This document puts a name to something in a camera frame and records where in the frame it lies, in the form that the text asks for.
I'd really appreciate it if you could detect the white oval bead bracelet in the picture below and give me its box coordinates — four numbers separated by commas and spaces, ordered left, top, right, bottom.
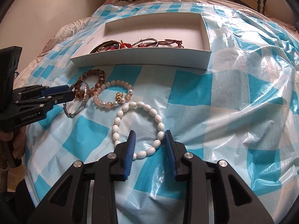
111, 101, 165, 160

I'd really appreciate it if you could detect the pink pearl bead bracelet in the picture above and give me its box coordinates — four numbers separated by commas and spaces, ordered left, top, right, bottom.
93, 80, 134, 109

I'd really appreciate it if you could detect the brown bead bracelet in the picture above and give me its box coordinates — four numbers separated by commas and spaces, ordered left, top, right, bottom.
74, 68, 106, 99

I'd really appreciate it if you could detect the woven multicolour cord bracelet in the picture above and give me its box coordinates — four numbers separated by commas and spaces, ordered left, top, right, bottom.
90, 40, 123, 54

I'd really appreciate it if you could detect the red string bracelet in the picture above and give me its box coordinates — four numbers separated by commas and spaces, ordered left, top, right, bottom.
106, 40, 138, 51

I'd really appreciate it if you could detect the grey knit sleeve forearm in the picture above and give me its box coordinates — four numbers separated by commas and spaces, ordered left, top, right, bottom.
0, 167, 9, 193

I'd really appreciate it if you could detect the person's left hand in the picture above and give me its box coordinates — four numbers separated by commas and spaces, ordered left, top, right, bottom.
1, 126, 26, 169

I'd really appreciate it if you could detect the blue checked plastic sheet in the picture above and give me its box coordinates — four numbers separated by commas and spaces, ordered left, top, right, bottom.
24, 6, 298, 223

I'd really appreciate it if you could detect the white cardboard box tray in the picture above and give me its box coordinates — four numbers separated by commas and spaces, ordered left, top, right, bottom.
71, 12, 211, 70

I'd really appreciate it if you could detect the red cord pendant bracelet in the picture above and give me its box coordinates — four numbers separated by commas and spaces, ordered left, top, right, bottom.
157, 39, 185, 49

